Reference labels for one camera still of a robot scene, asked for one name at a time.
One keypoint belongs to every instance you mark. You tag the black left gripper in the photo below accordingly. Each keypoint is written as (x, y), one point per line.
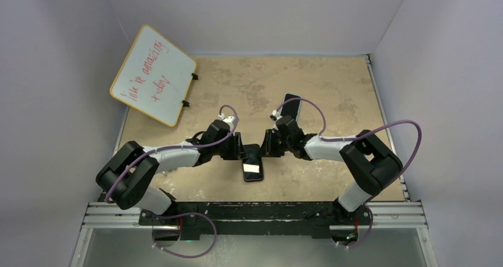
(237, 152)

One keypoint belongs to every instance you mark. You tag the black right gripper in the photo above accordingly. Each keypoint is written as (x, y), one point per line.
(267, 149)

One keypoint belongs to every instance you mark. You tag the black phone case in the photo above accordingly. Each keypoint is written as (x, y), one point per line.
(252, 150)

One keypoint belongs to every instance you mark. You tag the black phone with pink edge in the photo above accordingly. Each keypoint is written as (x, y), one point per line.
(252, 169)

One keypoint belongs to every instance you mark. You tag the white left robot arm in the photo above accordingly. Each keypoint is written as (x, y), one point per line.
(126, 178)

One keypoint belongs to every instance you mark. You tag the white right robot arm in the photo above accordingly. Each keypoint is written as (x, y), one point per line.
(372, 164)

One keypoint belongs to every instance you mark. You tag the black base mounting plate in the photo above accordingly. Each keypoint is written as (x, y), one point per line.
(319, 220)

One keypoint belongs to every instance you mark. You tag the yellow framed whiteboard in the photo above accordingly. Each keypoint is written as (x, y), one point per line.
(155, 77)

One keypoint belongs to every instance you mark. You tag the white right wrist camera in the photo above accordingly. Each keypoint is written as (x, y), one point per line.
(276, 114)

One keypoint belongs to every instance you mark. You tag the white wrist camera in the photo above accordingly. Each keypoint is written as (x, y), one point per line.
(276, 114)
(231, 120)

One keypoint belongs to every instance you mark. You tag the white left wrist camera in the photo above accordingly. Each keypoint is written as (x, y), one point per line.
(231, 120)

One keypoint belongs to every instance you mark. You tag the aluminium front rail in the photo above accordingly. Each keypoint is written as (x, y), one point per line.
(385, 214)

